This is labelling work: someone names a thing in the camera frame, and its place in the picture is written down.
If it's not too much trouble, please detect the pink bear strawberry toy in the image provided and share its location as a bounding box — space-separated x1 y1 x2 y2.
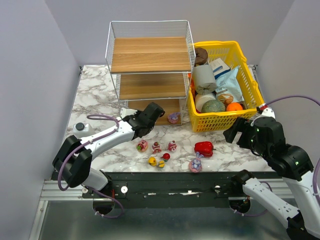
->
152 141 162 154

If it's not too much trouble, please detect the red strawberry toy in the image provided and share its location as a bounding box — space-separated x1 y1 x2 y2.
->
161 153 171 162

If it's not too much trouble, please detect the white bottle grey cap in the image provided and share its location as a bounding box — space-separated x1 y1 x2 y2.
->
72 122 96 139

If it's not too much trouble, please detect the orange fruit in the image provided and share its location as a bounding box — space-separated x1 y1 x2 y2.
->
226 102 243 112

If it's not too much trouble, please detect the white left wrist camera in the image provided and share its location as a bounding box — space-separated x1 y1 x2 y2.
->
120 107 137 119

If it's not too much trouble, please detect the green melon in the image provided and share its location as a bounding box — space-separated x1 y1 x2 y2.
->
201 99 226 113

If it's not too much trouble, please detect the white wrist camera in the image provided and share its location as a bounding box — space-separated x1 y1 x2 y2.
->
120 107 137 119
250 104 276 126

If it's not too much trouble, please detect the pink bear cake toy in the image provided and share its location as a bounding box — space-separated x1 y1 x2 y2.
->
168 140 177 152

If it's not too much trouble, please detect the brown chocolate donut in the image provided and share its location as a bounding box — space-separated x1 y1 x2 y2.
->
194 47 208 66

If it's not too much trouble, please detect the yellow plastic basket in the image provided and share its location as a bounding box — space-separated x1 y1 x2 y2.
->
187 40 265 132

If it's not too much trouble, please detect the purple bunny figure toy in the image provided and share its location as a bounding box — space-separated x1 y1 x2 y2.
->
167 112 181 124

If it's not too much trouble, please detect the light blue snack bag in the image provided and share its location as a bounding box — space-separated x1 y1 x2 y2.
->
215 66 244 106

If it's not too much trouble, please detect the grey paper roll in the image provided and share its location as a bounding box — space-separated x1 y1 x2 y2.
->
192 65 217 95

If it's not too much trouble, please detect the purple bunny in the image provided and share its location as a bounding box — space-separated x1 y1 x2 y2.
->
188 152 204 173

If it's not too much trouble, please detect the white blue box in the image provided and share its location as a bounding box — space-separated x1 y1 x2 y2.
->
208 58 231 79

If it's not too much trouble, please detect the white cylinder container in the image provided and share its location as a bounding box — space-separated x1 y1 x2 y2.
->
194 92 216 112

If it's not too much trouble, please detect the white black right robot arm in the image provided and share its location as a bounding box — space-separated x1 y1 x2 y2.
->
223 116 320 240

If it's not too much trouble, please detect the white wire wooden shelf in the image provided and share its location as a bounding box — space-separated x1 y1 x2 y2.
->
105 20 196 125

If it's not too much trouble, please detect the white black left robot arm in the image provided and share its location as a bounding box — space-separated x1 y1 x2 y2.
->
52 102 165 191

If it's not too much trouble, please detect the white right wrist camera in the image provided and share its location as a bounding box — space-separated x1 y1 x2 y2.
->
250 104 276 126

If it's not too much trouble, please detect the red bell pepper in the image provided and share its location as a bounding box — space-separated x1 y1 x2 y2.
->
194 141 215 158

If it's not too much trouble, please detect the yellow duck toy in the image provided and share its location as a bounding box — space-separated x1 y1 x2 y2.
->
148 157 157 167

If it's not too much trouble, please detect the pink strawberry cake toy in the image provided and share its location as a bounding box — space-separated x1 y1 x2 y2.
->
136 140 149 153

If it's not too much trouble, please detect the aluminium frame rail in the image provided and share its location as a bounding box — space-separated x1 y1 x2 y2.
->
28 179 95 240

